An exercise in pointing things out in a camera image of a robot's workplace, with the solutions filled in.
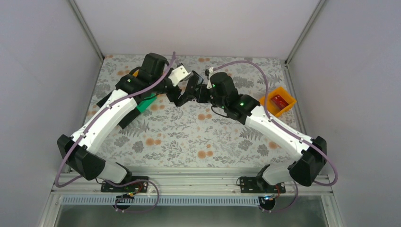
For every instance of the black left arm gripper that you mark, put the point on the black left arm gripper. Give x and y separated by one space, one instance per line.
172 98

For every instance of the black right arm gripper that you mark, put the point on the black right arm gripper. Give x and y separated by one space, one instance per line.
200 97

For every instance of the black leather card holder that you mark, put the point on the black leather card holder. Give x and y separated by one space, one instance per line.
193 85

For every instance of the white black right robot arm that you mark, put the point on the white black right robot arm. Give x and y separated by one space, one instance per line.
306 154

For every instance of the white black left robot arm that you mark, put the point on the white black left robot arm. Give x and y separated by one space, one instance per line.
79 150

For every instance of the red cards in bin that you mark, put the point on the red cards in bin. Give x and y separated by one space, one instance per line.
279 102

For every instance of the green plastic bin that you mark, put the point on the green plastic bin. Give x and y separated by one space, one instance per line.
145 103

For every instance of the floral patterned table mat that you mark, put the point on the floral patterned table mat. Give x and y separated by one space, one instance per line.
196 135

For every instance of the orange plastic bin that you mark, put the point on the orange plastic bin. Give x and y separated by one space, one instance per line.
272 108
135 73

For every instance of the black plastic bin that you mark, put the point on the black plastic bin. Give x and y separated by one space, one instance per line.
127 119

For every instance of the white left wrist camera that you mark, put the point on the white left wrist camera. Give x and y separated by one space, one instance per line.
179 74

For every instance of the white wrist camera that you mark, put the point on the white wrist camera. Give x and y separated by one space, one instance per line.
208 73
179 74

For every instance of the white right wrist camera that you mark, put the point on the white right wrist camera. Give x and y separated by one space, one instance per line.
208 73

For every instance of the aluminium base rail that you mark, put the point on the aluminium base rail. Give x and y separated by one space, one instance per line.
183 186

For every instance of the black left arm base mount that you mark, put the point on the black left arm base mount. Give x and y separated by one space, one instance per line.
131 184

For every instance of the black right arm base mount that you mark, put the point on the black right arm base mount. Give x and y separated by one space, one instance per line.
255 185

